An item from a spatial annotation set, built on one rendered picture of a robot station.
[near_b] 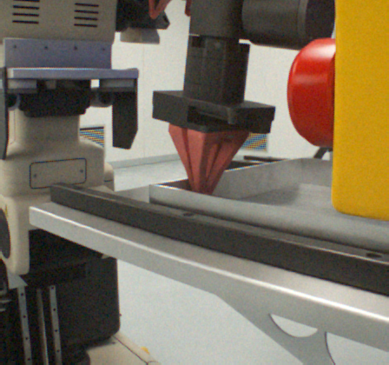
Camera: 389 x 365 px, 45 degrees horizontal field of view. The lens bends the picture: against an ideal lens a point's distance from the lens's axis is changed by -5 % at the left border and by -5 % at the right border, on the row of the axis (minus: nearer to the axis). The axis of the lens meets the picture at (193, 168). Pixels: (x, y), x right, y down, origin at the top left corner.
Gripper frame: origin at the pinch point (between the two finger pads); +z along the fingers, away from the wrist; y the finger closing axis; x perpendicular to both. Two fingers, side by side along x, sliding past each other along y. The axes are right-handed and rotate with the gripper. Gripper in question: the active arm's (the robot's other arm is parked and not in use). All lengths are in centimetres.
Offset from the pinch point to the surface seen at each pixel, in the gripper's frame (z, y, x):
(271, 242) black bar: -1.7, 13.5, -8.0
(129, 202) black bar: 0.2, -1.5, -7.8
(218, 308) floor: 106, -92, 127
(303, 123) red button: -11.9, 21.1, -19.5
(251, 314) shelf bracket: 9.0, 8.5, -1.3
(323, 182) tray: 1.1, 2.7, 19.6
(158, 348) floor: 105, -85, 81
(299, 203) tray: 1.1, 5.7, 9.0
